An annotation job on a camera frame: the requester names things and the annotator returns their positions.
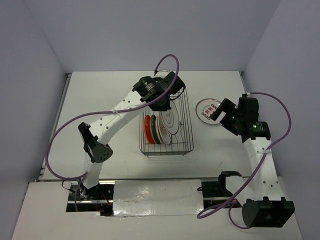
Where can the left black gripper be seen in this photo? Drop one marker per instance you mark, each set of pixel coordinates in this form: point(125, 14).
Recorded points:
point(164, 108)

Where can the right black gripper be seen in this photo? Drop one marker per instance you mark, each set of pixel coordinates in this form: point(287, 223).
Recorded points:
point(227, 106)

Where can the white plate red characters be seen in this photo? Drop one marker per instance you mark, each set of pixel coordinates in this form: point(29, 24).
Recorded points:
point(205, 108)

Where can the white plate green rim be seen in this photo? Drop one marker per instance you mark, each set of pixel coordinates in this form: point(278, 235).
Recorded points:
point(171, 119)

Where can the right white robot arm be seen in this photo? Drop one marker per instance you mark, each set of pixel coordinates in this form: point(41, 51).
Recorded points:
point(263, 202)

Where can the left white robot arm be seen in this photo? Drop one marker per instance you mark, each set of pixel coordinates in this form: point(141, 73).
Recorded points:
point(148, 93)

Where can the white plate orange sunburst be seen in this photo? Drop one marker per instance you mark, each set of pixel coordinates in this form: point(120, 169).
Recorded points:
point(162, 132)

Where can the green patterned plate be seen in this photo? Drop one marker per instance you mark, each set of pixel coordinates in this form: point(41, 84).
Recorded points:
point(153, 129)

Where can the silver foil sheet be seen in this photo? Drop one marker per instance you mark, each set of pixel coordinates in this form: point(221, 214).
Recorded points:
point(143, 198)

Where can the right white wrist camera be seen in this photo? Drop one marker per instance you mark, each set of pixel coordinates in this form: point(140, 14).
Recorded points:
point(246, 95)

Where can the wire dish rack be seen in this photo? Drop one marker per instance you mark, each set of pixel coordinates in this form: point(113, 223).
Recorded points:
point(182, 143)

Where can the black metal base rail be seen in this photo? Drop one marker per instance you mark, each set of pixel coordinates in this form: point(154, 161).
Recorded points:
point(102, 204)

